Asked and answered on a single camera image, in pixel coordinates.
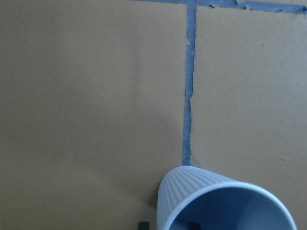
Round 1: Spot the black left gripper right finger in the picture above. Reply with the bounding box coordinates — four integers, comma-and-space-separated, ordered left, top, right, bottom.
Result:
189, 222, 200, 230

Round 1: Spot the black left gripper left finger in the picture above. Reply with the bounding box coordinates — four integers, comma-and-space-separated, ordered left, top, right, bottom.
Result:
138, 222, 149, 230

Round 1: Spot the light blue ribbed cup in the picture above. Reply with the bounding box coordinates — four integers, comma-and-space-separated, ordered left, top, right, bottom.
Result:
156, 166, 297, 230

